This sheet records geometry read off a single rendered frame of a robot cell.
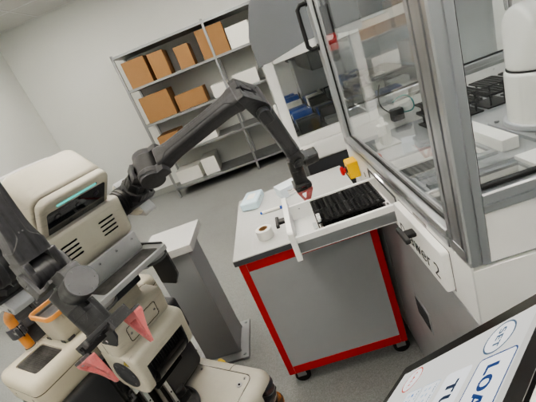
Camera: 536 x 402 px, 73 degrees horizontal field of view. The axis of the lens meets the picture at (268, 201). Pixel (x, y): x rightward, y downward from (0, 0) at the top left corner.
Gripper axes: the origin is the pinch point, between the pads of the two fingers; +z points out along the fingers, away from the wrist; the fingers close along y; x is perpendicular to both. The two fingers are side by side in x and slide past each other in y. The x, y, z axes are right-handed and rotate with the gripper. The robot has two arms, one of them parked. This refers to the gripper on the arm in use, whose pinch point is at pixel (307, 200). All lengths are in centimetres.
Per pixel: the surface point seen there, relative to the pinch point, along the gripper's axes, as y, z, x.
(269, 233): -8.9, 2.9, 20.5
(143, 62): 363, -97, 85
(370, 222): -44.5, -5.3, -9.7
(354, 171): -3.6, -5.7, -21.9
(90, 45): 417, -144, 145
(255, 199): 28.3, 1.2, 20.3
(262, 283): -14.6, 19.8, 31.1
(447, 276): -78, -6, -12
